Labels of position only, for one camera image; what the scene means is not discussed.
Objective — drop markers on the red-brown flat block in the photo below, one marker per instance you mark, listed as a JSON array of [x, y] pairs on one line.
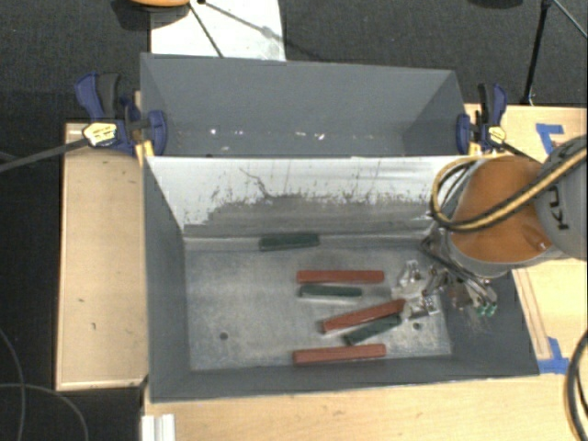
[[363, 316], [340, 276], [340, 354]]

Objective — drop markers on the grey metal bin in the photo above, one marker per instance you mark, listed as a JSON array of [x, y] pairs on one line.
[[285, 108]]

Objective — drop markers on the pale wood flat board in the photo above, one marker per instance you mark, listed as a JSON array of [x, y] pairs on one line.
[[103, 264]]

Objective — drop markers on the dark green flat block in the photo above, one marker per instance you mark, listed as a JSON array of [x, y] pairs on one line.
[[289, 241], [331, 290], [372, 330]]

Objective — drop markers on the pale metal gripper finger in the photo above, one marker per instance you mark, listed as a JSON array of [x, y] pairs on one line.
[[410, 274], [427, 306]]

